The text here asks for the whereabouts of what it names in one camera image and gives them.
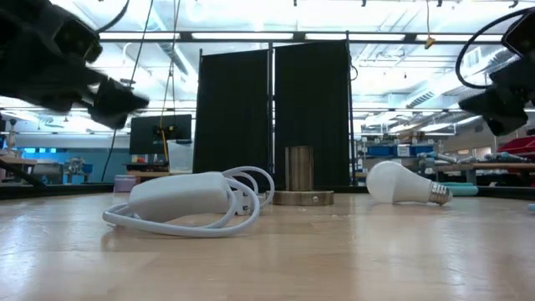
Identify black overhead crossbeam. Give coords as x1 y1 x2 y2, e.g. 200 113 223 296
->
98 29 502 46

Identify white lightbulb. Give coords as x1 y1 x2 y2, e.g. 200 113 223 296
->
365 161 454 207

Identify teal calculator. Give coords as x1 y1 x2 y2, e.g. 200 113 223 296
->
438 181 480 197

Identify yellow hanging tag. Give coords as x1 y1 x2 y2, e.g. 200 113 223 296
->
424 0 436 50

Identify translucent plastic bin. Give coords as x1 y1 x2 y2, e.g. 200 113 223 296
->
166 140 196 173

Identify black right camera cable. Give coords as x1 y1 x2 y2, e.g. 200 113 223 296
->
454 6 535 91

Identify wooden workbench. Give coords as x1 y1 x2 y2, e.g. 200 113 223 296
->
0 156 45 188
434 161 535 173

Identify black hanging cable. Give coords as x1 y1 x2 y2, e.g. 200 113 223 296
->
101 0 155 183

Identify black camera cable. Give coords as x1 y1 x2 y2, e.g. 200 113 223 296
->
95 0 130 34
454 6 535 91

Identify blue storage bins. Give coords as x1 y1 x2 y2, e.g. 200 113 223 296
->
363 144 434 159

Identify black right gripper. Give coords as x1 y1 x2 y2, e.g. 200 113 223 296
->
458 54 535 137

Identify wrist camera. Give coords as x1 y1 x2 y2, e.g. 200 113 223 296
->
501 11 535 59
53 18 104 64

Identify black left camera cable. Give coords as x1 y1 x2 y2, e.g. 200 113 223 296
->
95 0 130 34

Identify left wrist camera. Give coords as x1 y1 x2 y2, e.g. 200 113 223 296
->
53 18 104 64

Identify brass lamp socket base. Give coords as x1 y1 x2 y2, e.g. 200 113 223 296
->
271 145 335 207

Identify black monitor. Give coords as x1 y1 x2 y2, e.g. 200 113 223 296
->
129 114 193 156

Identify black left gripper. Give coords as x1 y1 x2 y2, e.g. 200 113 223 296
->
0 0 150 130

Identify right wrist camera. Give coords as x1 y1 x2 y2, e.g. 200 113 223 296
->
501 11 535 59

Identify red storage bin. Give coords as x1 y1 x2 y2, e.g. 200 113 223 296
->
496 135 535 161

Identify white cord with inline switch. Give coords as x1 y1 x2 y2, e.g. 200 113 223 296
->
102 166 276 238

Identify low cluttered shelf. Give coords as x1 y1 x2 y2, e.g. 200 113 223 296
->
125 161 173 179

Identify black aluminium table frame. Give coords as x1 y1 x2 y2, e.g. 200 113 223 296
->
0 183 535 200

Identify yellow hanging cable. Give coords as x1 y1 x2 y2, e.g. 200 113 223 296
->
160 81 171 162

